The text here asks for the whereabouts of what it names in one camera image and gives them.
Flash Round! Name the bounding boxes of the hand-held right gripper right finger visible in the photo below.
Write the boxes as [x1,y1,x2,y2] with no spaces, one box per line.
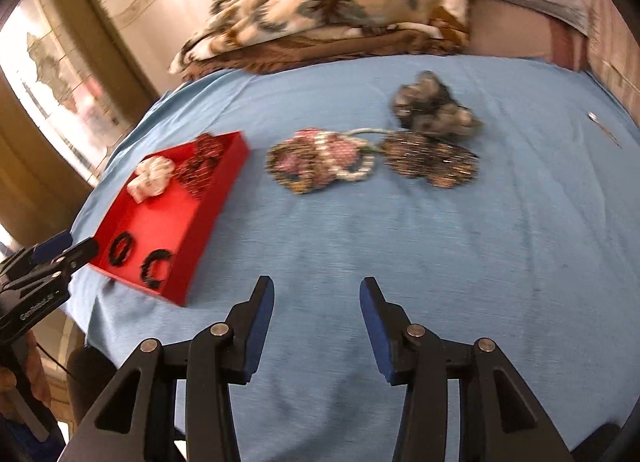
[360,277,576,462]

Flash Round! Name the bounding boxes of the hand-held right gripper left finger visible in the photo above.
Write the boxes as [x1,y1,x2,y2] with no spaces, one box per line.
[60,275,276,462]

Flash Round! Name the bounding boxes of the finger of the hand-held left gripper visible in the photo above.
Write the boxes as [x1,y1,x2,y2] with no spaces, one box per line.
[20,237,99,288]
[27,229,74,265]

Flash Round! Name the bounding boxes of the red tray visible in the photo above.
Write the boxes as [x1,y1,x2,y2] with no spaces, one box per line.
[89,131,251,307]

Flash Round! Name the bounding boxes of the leopard print scrunchie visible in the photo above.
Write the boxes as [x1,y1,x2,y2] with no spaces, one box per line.
[266,139,327,196]

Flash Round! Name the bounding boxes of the white pearl bracelet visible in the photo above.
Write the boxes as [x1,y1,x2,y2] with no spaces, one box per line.
[320,139,377,184]

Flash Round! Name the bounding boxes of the sparkly beaded hair clip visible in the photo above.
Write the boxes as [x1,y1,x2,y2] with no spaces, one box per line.
[382,131,481,189]

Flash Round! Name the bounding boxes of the pink plaid scrunchie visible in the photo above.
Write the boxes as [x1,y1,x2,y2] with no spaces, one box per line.
[295,128,369,169]

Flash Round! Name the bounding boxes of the grey bead bracelet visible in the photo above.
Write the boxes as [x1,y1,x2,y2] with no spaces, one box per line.
[345,126,402,144]

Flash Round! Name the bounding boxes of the grey sheer scrunchie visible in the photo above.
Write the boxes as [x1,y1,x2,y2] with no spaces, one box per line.
[391,71,485,143]

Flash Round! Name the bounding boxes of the person's left hand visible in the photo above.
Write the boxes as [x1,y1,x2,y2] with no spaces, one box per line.
[0,331,50,425]

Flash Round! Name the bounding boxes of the white printed scrunchie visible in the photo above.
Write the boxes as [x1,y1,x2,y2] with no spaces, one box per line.
[127,155,176,203]

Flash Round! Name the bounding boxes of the blue bed sheet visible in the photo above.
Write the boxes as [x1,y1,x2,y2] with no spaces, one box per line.
[65,55,640,462]

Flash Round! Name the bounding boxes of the red dotted scrunchie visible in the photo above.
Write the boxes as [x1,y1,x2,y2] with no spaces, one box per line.
[175,135,226,191]

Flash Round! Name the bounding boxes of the brown ruffled blanket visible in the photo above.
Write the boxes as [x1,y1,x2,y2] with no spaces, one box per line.
[182,25,468,82]

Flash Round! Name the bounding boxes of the silver hair pin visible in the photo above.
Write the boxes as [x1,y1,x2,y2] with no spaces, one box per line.
[587,112,623,148]

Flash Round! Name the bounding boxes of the pink bed sheet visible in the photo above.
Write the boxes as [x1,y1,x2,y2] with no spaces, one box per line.
[469,0,593,74]

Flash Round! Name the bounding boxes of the black ring hair tie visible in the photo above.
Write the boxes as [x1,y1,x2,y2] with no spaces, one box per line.
[109,232,137,265]

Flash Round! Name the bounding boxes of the black hair tie right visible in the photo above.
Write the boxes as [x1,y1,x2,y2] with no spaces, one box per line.
[140,249,174,290]

